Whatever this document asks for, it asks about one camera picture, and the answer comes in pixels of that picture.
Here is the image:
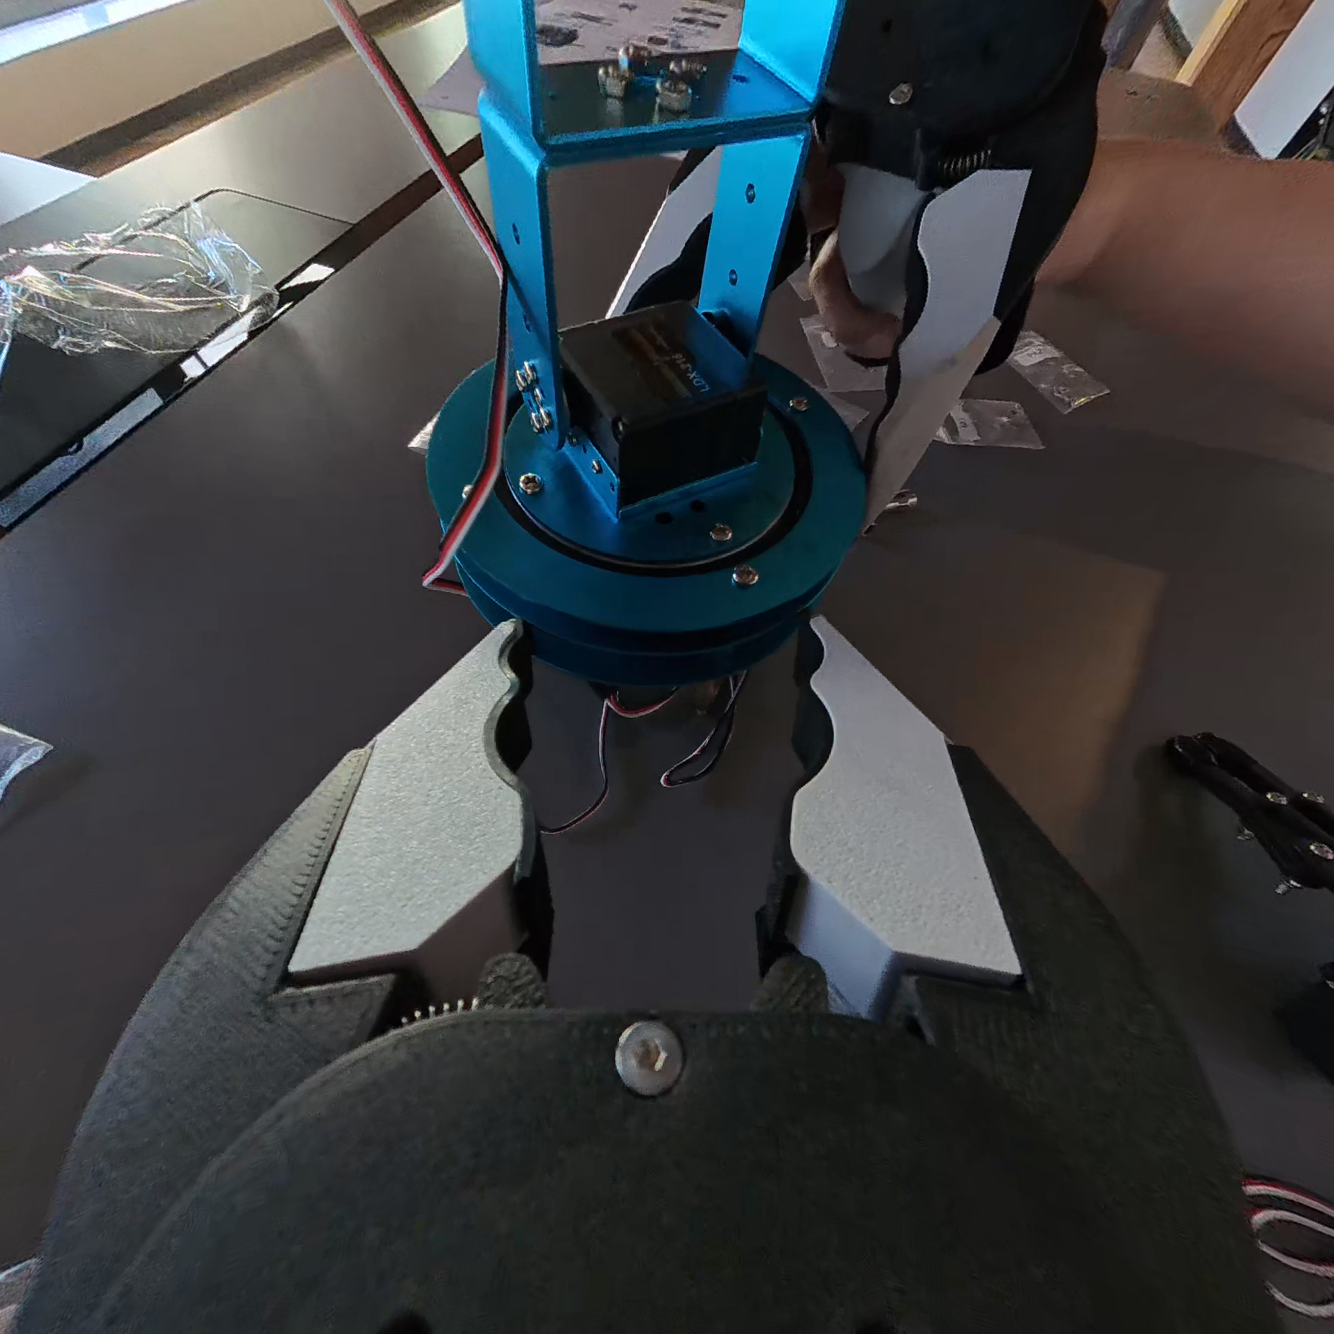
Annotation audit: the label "black servo motor with wires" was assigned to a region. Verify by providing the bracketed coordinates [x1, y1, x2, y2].
[1240, 964, 1334, 1317]

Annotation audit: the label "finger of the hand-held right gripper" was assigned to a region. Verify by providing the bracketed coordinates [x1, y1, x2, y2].
[862, 167, 1035, 536]
[605, 146, 722, 320]

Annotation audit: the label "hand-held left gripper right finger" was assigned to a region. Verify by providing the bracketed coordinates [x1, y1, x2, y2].
[756, 615, 1024, 1022]

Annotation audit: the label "black metal bracket assembly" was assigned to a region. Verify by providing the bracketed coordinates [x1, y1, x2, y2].
[1165, 732, 1334, 898]

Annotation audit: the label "dark grey desk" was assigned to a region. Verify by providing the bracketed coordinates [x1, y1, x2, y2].
[0, 0, 1334, 1334]

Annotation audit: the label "person's right forearm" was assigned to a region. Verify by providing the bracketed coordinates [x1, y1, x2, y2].
[1041, 135, 1334, 410]

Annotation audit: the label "crumpled clear plastic wrap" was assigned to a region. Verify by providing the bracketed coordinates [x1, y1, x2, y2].
[0, 204, 281, 355]

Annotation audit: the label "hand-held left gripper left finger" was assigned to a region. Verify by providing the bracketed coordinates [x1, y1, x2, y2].
[284, 620, 551, 1007]

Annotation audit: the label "blue round metal base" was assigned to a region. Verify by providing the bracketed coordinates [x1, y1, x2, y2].
[422, 0, 868, 836]

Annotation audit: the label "person's right hand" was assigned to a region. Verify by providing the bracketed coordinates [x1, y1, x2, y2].
[800, 170, 910, 369]

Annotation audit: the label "scattered small clear parts bags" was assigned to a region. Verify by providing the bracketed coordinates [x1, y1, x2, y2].
[0, 281, 1111, 809]

